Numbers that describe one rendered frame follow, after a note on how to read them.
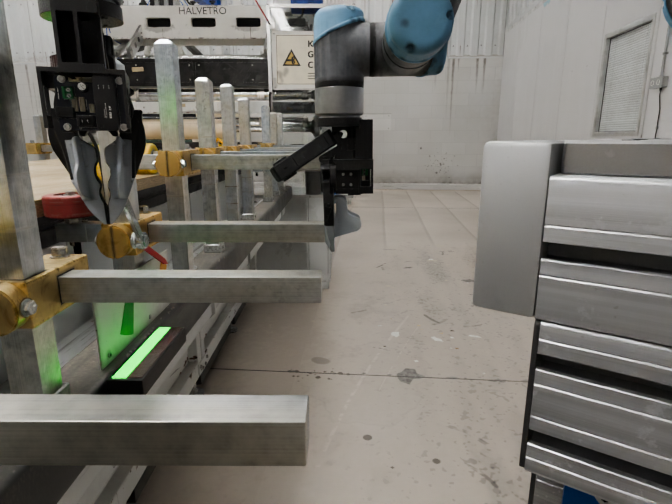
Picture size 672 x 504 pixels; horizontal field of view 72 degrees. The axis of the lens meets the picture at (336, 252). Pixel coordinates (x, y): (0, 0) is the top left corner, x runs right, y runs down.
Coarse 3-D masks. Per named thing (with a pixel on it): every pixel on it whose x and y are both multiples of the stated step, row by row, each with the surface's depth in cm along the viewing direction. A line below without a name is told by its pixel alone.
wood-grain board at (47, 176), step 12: (36, 168) 147; (48, 168) 147; (60, 168) 147; (36, 180) 106; (48, 180) 106; (60, 180) 106; (144, 180) 114; (156, 180) 121; (36, 192) 83; (48, 192) 83; (36, 204) 73
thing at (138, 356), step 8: (160, 328) 74; (168, 328) 74; (152, 336) 71; (160, 336) 71; (144, 344) 68; (152, 344) 68; (136, 352) 66; (144, 352) 66; (128, 360) 63; (136, 360) 63; (120, 368) 61; (128, 368) 61; (120, 376) 59
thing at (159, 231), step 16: (64, 224) 75; (80, 224) 75; (96, 224) 75; (160, 224) 75; (176, 224) 75; (192, 224) 75; (208, 224) 75; (224, 224) 75; (240, 224) 75; (256, 224) 75; (272, 224) 75; (288, 224) 75; (304, 224) 75; (320, 224) 75; (64, 240) 75; (80, 240) 75; (160, 240) 76; (176, 240) 76; (192, 240) 76; (208, 240) 76; (224, 240) 76; (240, 240) 76; (256, 240) 76; (272, 240) 76; (288, 240) 76; (304, 240) 75; (320, 240) 75
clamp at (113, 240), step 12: (144, 216) 76; (156, 216) 79; (108, 228) 68; (120, 228) 68; (144, 228) 74; (96, 240) 69; (108, 240) 68; (120, 240) 68; (108, 252) 69; (120, 252) 69; (132, 252) 71
